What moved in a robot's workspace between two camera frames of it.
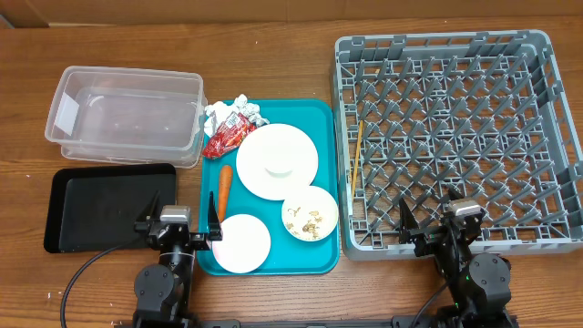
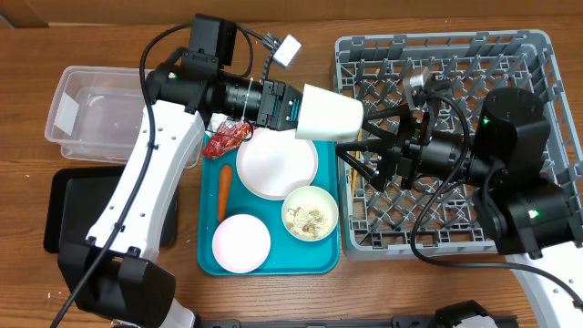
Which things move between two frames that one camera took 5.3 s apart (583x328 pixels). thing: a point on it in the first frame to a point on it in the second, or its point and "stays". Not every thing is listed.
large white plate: x=276 y=160 stays
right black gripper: x=427 y=237 to x=393 y=162
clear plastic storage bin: x=124 y=116 stays
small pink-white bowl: x=245 y=246 stays
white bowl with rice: x=310 y=213 stays
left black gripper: x=199 y=241 to x=279 y=122
